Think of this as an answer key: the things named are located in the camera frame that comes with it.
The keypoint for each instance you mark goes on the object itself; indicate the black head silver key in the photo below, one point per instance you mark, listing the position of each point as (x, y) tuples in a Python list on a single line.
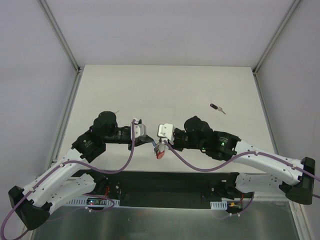
[(218, 108)]

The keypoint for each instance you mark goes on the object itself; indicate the aluminium frame post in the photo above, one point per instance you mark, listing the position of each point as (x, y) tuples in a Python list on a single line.
[(59, 34), (276, 35)]

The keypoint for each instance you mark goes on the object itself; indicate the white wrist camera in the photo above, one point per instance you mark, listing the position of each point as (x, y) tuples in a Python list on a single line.
[(138, 130), (165, 132)]

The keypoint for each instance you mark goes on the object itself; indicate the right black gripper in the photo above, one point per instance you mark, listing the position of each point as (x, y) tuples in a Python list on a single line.
[(165, 142)]

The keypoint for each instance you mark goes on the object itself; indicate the left aluminium table rail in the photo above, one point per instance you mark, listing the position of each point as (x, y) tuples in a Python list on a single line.
[(58, 140)]

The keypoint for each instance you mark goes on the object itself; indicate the left aluminium frame post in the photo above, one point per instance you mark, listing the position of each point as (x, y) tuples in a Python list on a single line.
[(59, 34)]

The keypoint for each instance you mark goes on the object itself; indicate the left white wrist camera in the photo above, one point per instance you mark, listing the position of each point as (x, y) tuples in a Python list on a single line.
[(138, 130)]

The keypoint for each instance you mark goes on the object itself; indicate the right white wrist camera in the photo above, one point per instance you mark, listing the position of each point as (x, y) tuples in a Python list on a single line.
[(165, 132)]

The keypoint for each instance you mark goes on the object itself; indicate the aluminium table rail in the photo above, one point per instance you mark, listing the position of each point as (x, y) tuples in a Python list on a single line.
[(58, 140), (265, 112)]

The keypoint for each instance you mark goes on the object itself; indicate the right white cable duct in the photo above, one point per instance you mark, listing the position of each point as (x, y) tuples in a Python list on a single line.
[(219, 205)]

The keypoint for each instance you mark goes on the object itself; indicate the keyring with red tag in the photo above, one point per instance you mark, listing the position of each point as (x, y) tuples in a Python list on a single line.
[(159, 150)]

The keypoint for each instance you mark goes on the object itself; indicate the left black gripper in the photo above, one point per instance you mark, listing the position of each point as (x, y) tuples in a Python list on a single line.
[(137, 142)]

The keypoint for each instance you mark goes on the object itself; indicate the right aluminium frame post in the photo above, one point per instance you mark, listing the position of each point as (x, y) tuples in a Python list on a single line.
[(276, 35)]

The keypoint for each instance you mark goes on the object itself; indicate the right aluminium table rail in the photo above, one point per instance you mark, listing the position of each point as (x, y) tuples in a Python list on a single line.
[(265, 112)]

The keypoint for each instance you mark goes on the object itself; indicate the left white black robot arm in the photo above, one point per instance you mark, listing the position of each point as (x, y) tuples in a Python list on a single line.
[(36, 201)]

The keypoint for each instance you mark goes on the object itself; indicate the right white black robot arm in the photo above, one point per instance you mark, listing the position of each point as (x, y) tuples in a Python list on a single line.
[(293, 177)]

